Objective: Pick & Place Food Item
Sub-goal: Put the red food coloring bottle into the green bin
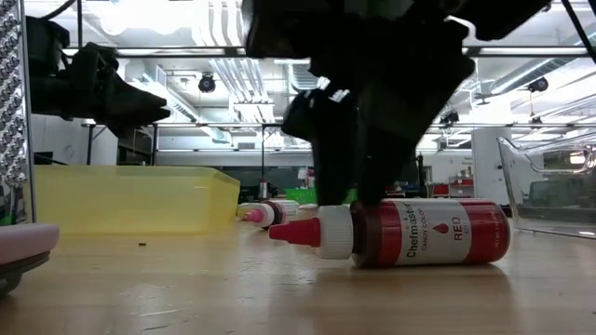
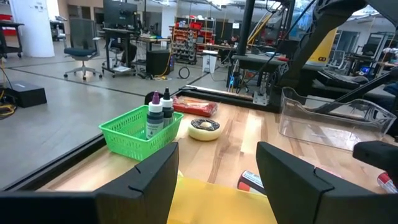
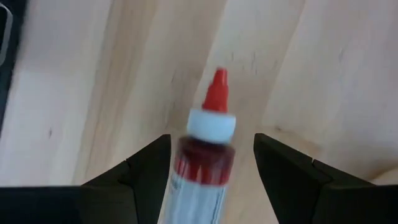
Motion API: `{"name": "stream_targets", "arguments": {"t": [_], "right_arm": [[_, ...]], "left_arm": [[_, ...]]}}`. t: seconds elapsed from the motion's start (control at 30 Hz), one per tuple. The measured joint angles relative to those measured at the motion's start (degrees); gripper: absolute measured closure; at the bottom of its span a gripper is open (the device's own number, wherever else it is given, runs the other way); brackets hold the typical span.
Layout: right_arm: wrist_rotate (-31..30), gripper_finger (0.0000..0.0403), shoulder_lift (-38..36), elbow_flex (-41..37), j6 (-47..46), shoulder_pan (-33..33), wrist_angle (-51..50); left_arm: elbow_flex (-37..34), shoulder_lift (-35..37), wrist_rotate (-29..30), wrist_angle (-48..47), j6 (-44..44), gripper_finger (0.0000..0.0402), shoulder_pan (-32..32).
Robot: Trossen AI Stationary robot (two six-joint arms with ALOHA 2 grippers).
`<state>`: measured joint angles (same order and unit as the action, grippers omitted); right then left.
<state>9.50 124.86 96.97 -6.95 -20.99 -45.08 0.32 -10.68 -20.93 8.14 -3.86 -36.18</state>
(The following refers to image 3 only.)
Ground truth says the pink toy toaster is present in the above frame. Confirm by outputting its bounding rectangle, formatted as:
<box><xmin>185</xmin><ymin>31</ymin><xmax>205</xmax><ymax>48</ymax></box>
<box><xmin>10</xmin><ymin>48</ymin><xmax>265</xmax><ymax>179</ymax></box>
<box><xmin>0</xmin><ymin>0</ymin><xmax>30</xmax><ymax>136</ymax></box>

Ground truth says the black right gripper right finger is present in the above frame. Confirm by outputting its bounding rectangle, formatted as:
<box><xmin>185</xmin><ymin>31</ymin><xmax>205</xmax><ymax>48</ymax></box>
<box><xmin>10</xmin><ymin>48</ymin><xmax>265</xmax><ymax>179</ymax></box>
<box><xmin>252</xmin><ymin>133</ymin><xmax>398</xmax><ymax>224</ymax></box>

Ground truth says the red-capped food colouring bottle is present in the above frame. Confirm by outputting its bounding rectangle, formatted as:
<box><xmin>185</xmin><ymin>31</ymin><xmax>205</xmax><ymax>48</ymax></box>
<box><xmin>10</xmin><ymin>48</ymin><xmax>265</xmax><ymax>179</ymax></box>
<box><xmin>158</xmin><ymin>67</ymin><xmax>237</xmax><ymax>224</ymax></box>

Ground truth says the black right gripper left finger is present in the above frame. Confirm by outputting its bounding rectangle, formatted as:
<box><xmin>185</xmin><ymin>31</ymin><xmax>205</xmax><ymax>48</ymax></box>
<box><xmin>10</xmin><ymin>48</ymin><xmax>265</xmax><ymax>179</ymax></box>
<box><xmin>0</xmin><ymin>133</ymin><xmax>172</xmax><ymax>224</ymax></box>

